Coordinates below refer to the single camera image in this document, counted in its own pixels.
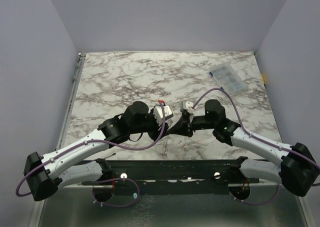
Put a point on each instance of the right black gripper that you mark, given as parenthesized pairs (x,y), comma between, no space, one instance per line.
(188,125)

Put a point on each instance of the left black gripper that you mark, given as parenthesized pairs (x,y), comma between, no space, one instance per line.
(154,134)

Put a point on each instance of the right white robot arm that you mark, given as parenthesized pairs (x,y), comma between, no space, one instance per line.
(293,166)

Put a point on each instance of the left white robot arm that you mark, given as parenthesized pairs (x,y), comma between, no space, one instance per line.
(45,174)

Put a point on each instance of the clear plastic organizer box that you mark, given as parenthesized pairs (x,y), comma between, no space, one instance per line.
(227,78)

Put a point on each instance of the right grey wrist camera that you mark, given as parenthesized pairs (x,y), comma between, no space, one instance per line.
(186,107)

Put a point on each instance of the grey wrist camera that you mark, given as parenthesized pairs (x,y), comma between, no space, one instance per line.
(161,113)
(186,107)

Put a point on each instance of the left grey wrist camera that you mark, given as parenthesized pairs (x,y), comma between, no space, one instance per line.
(161,113)

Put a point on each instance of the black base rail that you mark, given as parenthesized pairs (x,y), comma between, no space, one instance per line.
(172,177)

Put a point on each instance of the metal side rail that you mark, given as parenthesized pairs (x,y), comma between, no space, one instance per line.
(75,83)

